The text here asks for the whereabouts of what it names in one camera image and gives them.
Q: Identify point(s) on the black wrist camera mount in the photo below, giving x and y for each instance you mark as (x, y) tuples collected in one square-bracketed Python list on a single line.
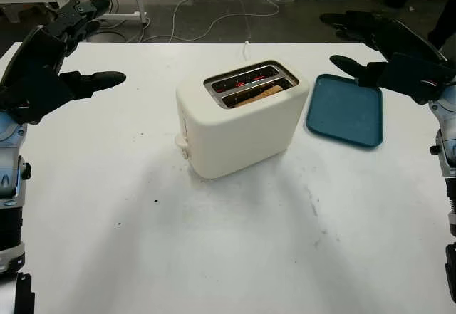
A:
[(35, 97), (417, 77)]

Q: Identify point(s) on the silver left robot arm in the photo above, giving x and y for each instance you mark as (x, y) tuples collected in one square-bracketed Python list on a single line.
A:
[(10, 139)]

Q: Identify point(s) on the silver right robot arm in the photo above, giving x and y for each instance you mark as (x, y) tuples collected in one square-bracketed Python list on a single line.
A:
[(447, 121)]

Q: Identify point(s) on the browned toast slice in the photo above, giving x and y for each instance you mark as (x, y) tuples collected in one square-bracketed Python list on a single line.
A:
[(270, 92)]

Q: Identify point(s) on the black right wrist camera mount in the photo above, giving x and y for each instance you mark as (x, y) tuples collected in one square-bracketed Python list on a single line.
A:
[(417, 77)]

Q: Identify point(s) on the person in black trousers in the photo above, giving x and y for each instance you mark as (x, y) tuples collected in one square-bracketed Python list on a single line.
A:
[(445, 22)]

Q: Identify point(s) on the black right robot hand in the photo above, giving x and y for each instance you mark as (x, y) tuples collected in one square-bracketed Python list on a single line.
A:
[(406, 40)]

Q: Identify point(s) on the cream white toaster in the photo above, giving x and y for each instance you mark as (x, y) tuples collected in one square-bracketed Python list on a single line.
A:
[(246, 139)]

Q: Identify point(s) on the blue plastic tray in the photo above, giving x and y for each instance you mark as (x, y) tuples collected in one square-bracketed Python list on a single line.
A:
[(345, 118)]

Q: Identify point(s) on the cream toaster lever knob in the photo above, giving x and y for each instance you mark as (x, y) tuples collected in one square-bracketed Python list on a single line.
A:
[(181, 142)]

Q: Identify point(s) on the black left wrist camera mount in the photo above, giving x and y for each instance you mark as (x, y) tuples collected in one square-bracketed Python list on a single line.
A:
[(35, 97)]

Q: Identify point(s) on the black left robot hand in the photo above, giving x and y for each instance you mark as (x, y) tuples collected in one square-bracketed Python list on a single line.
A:
[(39, 50)]

